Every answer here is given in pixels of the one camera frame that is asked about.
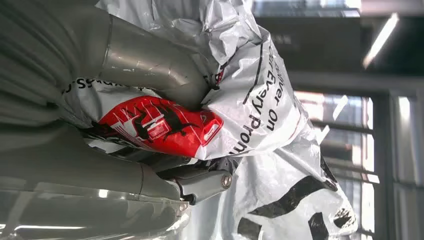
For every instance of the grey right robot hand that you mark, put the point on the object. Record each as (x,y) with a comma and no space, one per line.
(66,159)

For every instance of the ceiling light strip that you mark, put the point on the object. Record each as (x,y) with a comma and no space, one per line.
(381,39)

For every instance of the dark metal window frame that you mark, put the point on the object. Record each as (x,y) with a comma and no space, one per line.
(384,159)

